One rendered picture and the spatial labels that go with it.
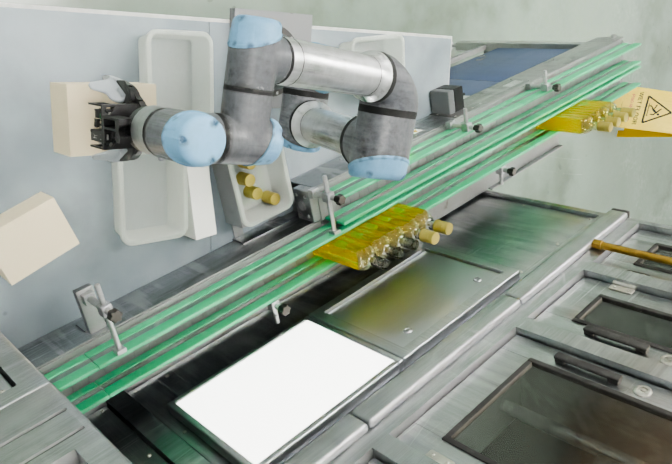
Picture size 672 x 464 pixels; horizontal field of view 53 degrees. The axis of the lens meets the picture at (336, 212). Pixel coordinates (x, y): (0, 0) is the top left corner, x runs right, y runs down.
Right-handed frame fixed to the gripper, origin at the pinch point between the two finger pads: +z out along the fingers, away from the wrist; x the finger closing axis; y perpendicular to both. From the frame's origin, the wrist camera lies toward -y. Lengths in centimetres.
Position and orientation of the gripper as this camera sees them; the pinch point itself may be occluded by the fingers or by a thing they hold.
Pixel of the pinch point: (109, 118)
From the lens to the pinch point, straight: 125.8
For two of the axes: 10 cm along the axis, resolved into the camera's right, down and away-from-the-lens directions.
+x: -0.3, 9.7, 2.2
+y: -7.5, 1.2, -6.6
